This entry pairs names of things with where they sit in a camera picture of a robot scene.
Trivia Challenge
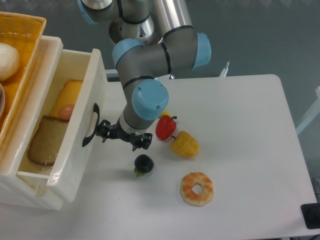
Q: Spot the orange woven basket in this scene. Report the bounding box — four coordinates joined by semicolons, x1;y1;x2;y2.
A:
0;11;47;142

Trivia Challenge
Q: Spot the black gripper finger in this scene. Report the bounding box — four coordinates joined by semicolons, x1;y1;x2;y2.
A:
95;119;117;143
131;133;153;151

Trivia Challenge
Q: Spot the white drawer cabinet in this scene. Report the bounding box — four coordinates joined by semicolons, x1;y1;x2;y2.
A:
0;36;63;210

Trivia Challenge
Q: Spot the glazed donut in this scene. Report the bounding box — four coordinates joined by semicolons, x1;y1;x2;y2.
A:
179;172;214;207

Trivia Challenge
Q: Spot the yellow cheese slice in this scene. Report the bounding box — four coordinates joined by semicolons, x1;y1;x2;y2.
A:
49;80;83;118

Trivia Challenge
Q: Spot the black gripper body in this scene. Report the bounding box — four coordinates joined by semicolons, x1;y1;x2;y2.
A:
114;122;137;143

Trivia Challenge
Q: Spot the brown egg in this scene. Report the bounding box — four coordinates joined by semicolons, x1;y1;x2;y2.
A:
58;104;75;121

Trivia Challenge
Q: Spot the red bell pepper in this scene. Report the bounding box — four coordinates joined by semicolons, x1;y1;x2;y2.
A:
155;115;177;141

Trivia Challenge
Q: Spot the white metal frame right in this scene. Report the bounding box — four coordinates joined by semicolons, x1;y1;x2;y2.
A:
295;86;320;135

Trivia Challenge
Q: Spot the black device at table edge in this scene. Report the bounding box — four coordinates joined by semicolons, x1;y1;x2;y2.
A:
300;203;320;230

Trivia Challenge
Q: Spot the yellow banana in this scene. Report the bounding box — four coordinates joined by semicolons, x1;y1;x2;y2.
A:
159;109;172;119

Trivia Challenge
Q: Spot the white bun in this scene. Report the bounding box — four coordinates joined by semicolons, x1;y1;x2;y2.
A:
0;43;20;82

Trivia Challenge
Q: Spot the white bracket behind table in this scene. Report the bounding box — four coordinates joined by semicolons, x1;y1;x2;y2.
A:
219;61;230;78

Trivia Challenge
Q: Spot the black top drawer handle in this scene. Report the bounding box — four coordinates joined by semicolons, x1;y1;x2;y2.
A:
82;103;100;147

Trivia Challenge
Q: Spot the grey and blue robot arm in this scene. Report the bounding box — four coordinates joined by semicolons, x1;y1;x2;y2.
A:
77;0;212;149

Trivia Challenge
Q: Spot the brown bread slice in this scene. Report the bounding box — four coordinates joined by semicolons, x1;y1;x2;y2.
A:
27;115;68;167

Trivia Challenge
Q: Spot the yellow bell pepper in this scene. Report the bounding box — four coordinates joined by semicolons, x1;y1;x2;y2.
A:
170;130;200;159

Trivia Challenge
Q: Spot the dark purple mangosteen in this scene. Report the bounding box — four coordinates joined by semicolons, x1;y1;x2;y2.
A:
134;154;154;177

